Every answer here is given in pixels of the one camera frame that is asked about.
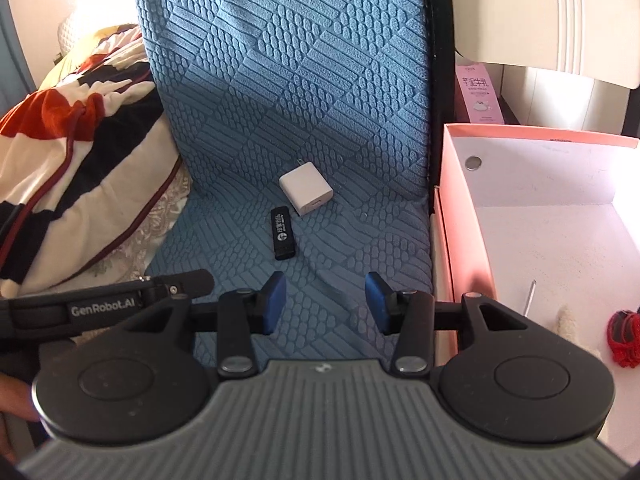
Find large white charger plug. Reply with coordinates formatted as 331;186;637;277
279;162;334;216

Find red black round object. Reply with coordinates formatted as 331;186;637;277
606;310;640;368

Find fluffy beige hair clip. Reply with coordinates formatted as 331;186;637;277
552;306;601;360

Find blue textured sofa cover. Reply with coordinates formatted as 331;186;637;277
137;0;432;361

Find pink product package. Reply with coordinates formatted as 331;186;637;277
454;63;504;125

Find person's hand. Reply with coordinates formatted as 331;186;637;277
0;374;40;463

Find pink cardboard box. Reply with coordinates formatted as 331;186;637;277
436;125;639;479

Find orange handled screwdriver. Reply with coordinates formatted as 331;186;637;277
523;280;537;318

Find striped patterned pillow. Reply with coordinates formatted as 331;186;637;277
1;25;181;298

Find black rectangular lighter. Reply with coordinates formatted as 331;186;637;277
270;206;297;261

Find white cabinet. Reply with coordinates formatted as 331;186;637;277
452;0;639;134

